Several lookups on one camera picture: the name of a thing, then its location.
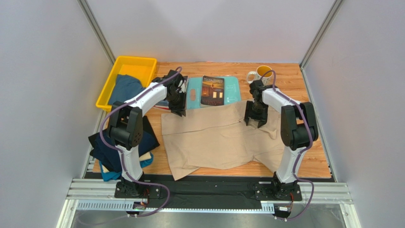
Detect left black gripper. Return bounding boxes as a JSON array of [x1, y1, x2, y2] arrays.
[[167, 90, 187, 117]]

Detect beige t shirt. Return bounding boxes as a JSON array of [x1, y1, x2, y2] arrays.
[[161, 101, 284, 180]]

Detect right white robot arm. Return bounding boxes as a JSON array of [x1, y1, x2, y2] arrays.
[[244, 80, 319, 185]]

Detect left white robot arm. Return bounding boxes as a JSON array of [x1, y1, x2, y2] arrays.
[[104, 66, 186, 184]]

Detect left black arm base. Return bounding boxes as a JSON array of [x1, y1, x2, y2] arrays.
[[114, 180, 161, 199]]

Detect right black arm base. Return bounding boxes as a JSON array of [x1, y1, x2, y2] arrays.
[[253, 181, 302, 201]]

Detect nineteen eighty-four book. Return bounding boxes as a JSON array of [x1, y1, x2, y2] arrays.
[[155, 76, 188, 110]]

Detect dark orange cover book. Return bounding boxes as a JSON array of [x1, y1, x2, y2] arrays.
[[200, 76, 225, 106]]

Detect teal cutting board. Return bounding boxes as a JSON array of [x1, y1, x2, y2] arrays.
[[186, 76, 241, 109]]

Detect white mug yellow inside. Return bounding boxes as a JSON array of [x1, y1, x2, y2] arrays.
[[246, 66, 274, 86]]

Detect yellow plastic bin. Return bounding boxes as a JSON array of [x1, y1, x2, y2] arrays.
[[96, 56, 157, 112]]

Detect blue shirt in bin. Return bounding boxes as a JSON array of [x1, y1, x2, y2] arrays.
[[108, 75, 145, 105]]

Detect black table edge strip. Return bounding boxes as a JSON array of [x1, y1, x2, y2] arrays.
[[84, 172, 336, 210]]

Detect navy folded shirt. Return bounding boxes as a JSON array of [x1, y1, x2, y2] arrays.
[[88, 131, 160, 172]]

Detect teal folded shirt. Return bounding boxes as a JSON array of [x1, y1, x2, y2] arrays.
[[98, 152, 154, 182]]

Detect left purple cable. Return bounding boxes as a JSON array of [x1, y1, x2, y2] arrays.
[[74, 66, 183, 218]]

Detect purple cable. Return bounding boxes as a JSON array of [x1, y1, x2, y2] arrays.
[[259, 69, 315, 221], [74, 66, 183, 218]]

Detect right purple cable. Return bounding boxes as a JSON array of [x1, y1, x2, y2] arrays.
[[259, 69, 315, 221]]

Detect aluminium rail frame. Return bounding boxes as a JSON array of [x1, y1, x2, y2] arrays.
[[57, 173, 361, 228]]

